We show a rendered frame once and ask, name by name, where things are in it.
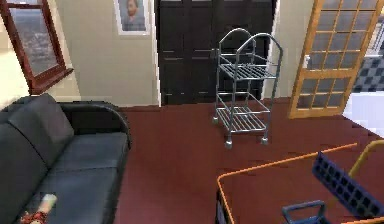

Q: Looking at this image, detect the dark grey sofa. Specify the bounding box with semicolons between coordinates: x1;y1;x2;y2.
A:
0;93;132;224

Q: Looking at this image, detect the grey metal shelf trolley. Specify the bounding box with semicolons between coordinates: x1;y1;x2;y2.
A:
212;27;284;150

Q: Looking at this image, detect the dark brown wardrobe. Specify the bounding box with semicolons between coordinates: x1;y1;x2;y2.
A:
154;0;278;106

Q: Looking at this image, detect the white framed portrait picture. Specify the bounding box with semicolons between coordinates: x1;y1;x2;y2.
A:
113;0;152;37

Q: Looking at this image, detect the orange glazed room door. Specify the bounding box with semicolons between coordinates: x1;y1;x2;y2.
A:
287;0;384;120

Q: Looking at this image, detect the blue grid basket flap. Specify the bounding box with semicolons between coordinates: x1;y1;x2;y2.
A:
311;151;384;219

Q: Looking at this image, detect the red framed window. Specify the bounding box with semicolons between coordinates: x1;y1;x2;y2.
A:
0;0;74;96

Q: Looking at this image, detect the red and white cloth roll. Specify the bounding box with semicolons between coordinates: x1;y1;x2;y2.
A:
19;193;58;224

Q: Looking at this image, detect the orange wire cart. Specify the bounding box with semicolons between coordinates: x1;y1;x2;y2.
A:
215;139;384;224

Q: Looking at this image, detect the blue cart handle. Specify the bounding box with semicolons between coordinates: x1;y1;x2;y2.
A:
281;200;331;224

